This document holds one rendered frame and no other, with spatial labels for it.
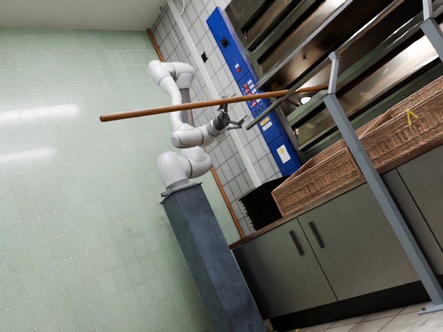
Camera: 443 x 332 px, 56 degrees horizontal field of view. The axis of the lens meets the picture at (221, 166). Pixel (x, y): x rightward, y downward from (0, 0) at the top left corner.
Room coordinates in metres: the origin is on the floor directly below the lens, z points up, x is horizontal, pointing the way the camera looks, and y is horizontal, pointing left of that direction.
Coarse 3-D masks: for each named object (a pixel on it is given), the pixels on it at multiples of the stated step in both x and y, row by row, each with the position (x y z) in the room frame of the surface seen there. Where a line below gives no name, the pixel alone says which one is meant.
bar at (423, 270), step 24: (432, 24) 1.38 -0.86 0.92; (312, 72) 2.01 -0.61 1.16; (336, 72) 1.86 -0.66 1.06; (288, 96) 2.17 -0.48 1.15; (336, 120) 1.76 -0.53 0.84; (360, 144) 1.76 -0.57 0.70; (360, 168) 1.77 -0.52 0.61; (384, 192) 1.75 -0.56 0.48; (408, 240) 1.74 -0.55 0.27; (432, 288) 1.75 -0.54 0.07
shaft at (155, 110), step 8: (304, 88) 2.32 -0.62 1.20; (312, 88) 2.37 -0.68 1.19; (320, 88) 2.42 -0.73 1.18; (240, 96) 1.99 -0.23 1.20; (248, 96) 2.02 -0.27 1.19; (256, 96) 2.06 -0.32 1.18; (264, 96) 2.10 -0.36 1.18; (272, 96) 2.15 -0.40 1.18; (184, 104) 1.76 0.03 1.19; (192, 104) 1.79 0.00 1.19; (200, 104) 1.82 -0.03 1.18; (208, 104) 1.85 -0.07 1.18; (216, 104) 1.89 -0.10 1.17; (224, 104) 1.93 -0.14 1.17; (120, 112) 1.56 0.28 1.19; (128, 112) 1.58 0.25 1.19; (136, 112) 1.60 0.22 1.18; (144, 112) 1.62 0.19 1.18; (152, 112) 1.65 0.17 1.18; (160, 112) 1.68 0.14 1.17; (168, 112) 1.71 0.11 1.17; (104, 120) 1.51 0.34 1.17; (112, 120) 1.54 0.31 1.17
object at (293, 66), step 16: (352, 0) 1.97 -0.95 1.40; (368, 0) 2.00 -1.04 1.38; (384, 0) 2.04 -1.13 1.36; (336, 16) 2.06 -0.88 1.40; (352, 16) 2.10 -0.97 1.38; (320, 32) 2.16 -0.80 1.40; (336, 32) 2.20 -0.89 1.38; (304, 48) 2.26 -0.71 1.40; (320, 48) 2.31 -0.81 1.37; (288, 64) 2.38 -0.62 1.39; (304, 64) 2.43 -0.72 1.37; (272, 80) 2.52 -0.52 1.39; (288, 80) 2.57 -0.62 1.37
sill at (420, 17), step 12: (432, 12) 1.89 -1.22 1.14; (408, 24) 1.98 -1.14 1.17; (396, 36) 2.04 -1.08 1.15; (384, 48) 2.10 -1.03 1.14; (360, 60) 2.21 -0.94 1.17; (348, 72) 2.28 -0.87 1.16; (336, 84) 2.35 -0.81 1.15; (312, 96) 2.49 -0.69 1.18; (300, 108) 2.58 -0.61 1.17; (288, 120) 2.67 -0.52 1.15
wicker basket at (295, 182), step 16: (336, 144) 2.46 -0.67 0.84; (320, 160) 2.56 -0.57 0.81; (336, 160) 1.96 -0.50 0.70; (352, 160) 1.90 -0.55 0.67; (304, 176) 2.12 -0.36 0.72; (320, 176) 2.05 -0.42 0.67; (336, 176) 1.99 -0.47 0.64; (352, 176) 1.93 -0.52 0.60; (272, 192) 2.30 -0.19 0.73; (288, 192) 2.23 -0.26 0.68; (304, 192) 2.16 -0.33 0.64; (320, 192) 2.09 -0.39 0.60; (288, 208) 2.27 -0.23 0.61
